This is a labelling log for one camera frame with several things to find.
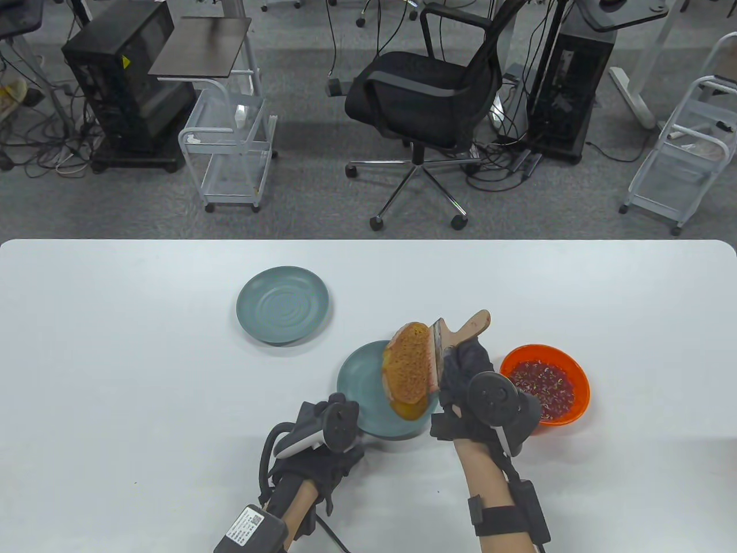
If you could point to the person's right forearm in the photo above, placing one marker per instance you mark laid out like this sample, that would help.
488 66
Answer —
481 469

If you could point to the brown bread slice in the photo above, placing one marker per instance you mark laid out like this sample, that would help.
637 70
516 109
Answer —
409 368

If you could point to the brown side table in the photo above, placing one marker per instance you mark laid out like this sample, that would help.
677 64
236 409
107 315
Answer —
201 46

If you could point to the black desk top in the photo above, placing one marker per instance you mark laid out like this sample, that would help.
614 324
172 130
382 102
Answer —
627 17

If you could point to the person's left hand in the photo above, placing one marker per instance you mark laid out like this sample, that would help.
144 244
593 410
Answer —
314 466

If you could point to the black labelled wrist camera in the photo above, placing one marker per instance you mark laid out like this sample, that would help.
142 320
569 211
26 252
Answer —
249 530

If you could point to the wooden brush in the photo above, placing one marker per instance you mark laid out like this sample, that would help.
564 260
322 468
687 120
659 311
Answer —
475 324

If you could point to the black power adapter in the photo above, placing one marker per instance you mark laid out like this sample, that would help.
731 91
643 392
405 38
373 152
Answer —
335 87

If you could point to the black office chair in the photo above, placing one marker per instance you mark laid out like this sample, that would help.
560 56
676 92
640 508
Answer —
414 92

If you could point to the black power strip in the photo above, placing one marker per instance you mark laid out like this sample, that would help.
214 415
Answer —
527 161

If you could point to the person's right hand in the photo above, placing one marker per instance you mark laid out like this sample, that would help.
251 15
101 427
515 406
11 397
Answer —
463 368

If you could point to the teal round plate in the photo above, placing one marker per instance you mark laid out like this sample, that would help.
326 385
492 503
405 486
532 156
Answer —
357 380
282 305

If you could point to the person's left forearm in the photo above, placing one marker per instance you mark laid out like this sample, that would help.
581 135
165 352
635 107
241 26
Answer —
300 508

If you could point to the black round hand controller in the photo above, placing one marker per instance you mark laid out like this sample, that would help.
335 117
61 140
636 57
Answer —
337 419
495 396

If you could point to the black computer tower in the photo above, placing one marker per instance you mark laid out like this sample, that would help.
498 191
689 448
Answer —
570 86
115 86

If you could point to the orange plastic bowl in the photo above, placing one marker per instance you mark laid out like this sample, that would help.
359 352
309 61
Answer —
581 380

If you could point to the white desk leg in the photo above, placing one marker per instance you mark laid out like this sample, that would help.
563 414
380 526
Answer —
633 98

